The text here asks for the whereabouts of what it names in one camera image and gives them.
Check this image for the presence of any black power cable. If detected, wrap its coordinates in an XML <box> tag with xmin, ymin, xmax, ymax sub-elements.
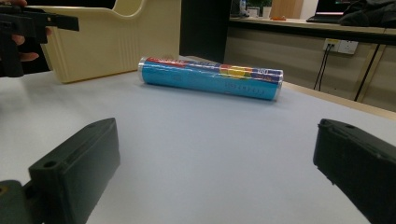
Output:
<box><xmin>313</xmin><ymin>43</ymin><xmax>334</xmax><ymax>91</ymax></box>

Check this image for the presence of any blue cylindrical snack tube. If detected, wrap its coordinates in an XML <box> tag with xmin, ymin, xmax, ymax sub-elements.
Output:
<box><xmin>137</xmin><ymin>56</ymin><xmax>285</xmax><ymax>102</ymax></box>

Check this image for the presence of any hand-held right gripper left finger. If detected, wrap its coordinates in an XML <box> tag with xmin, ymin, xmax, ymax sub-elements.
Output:
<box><xmin>28</xmin><ymin>117</ymin><xmax>121</xmax><ymax>224</ymax></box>

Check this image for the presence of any wooden desk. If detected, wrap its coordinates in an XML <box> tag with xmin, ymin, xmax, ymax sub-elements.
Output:
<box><xmin>223</xmin><ymin>17</ymin><xmax>396</xmax><ymax>113</ymax></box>

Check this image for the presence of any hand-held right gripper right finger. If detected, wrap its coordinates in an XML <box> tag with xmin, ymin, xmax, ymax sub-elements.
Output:
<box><xmin>312</xmin><ymin>118</ymin><xmax>396</xmax><ymax>224</ymax></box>

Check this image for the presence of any dark cloth bag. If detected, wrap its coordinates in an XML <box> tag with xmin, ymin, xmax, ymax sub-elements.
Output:
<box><xmin>338</xmin><ymin>0</ymin><xmax>396</xmax><ymax>29</ymax></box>

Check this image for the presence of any white wall power socket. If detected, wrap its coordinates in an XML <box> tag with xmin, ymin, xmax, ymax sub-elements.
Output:
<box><xmin>322</xmin><ymin>37</ymin><xmax>360</xmax><ymax>56</ymax></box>

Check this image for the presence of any black laptop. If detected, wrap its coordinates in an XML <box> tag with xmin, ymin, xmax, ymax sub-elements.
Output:
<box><xmin>305</xmin><ymin>0</ymin><xmax>359</xmax><ymax>24</ymax></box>

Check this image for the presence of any cream plastic basket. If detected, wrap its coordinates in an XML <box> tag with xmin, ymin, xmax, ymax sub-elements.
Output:
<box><xmin>30</xmin><ymin>0</ymin><xmax>182</xmax><ymax>84</ymax></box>

